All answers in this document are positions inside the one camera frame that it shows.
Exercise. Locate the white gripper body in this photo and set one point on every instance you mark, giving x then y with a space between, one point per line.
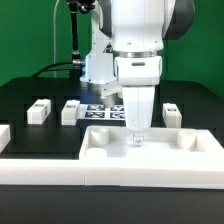
138 78

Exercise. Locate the white desk top tray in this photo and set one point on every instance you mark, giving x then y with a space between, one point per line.
115 142

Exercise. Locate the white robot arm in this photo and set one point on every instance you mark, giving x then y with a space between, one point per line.
130 29

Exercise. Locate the fiducial marker sheet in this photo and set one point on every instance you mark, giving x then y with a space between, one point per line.
100 112

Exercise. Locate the white left fence piece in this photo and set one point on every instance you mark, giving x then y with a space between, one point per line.
5 136

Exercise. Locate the white front fence wall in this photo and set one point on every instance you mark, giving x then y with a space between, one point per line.
117 173

